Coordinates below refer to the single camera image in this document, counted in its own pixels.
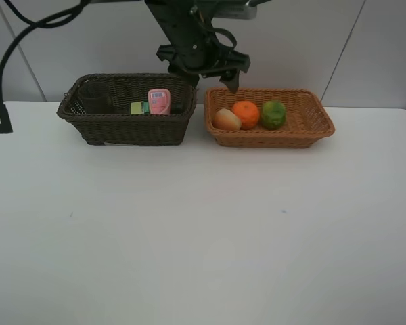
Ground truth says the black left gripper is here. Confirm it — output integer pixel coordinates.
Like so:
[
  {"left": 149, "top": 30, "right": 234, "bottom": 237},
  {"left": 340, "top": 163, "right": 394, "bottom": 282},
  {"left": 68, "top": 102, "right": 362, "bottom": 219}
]
[{"left": 156, "top": 42, "right": 250, "bottom": 93}]

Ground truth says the red orange round bun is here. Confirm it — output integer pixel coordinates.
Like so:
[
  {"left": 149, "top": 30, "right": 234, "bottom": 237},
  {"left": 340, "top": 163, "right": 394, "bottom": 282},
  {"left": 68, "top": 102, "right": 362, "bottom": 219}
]
[{"left": 212, "top": 108, "right": 242, "bottom": 131}]

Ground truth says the orange mandarin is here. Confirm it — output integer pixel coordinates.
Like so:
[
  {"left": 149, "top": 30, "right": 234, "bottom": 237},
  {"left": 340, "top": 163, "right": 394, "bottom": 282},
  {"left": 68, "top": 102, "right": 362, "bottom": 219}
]
[{"left": 231, "top": 101, "right": 261, "bottom": 130}]

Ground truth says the pink lotion bottle white cap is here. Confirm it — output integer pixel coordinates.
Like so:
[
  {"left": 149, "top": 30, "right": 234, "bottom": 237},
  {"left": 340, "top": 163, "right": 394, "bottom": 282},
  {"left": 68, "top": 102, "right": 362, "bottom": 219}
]
[{"left": 148, "top": 89, "right": 171, "bottom": 115}]

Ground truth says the green lime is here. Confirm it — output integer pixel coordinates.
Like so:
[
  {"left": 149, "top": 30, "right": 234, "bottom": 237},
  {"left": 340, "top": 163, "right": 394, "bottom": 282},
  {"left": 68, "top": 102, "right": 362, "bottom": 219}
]
[{"left": 261, "top": 100, "right": 286, "bottom": 130}]

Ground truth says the dark green pump bottle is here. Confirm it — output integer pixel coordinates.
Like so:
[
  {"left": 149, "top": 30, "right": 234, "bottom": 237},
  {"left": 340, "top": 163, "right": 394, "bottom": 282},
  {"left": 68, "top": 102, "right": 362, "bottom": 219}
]
[{"left": 129, "top": 101, "right": 183, "bottom": 115}]

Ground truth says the purple translucent plastic cup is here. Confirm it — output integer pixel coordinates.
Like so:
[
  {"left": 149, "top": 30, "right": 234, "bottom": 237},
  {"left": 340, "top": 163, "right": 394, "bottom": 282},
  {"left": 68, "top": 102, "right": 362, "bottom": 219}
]
[{"left": 78, "top": 81, "right": 114, "bottom": 114}]

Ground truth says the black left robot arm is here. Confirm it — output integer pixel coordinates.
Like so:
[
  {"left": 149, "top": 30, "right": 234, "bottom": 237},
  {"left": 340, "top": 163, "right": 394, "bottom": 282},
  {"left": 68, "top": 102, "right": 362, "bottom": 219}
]
[{"left": 145, "top": 1, "right": 256, "bottom": 93}]

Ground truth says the tan wicker basket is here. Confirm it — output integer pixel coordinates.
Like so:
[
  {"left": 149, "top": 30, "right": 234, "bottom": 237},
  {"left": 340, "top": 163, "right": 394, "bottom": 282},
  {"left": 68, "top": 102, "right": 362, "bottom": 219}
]
[{"left": 204, "top": 87, "right": 335, "bottom": 148}]

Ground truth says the dark brown wicker basket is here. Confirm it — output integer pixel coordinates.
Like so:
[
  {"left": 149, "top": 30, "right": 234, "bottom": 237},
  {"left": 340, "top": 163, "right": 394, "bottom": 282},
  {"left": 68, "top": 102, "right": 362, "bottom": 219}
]
[{"left": 57, "top": 73, "right": 197, "bottom": 146}]

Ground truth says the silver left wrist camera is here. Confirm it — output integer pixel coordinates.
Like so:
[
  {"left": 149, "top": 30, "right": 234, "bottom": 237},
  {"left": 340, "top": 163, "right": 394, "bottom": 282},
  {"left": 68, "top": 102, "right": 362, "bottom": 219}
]
[{"left": 211, "top": 1, "right": 257, "bottom": 20}]

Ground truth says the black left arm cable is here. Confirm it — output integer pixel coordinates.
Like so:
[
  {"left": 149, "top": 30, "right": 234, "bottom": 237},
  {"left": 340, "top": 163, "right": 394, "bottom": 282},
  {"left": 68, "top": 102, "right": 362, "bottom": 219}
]
[{"left": 0, "top": 0, "right": 273, "bottom": 135}]

